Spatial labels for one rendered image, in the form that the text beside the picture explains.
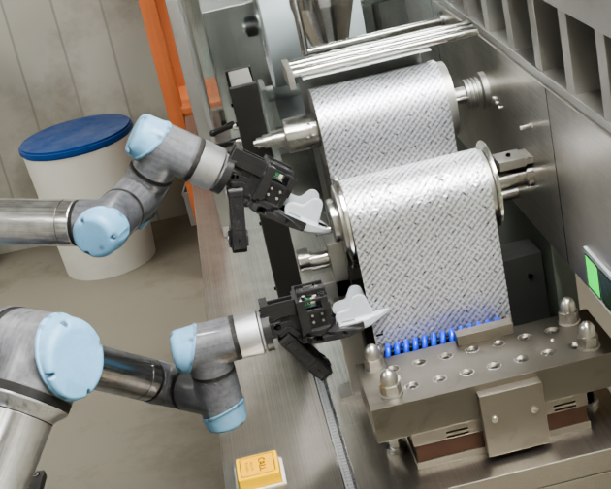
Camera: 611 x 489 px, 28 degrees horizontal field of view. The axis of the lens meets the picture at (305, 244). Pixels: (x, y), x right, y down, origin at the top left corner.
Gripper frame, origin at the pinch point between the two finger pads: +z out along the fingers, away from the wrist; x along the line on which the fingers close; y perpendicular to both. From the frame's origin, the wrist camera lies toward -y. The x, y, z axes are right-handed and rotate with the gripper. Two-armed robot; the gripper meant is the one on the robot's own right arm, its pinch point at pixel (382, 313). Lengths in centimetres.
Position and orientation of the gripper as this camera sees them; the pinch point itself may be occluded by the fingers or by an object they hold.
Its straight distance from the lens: 204.0
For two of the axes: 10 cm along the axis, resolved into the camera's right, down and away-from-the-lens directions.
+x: -1.2, -3.6, 9.3
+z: 9.7, -2.3, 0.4
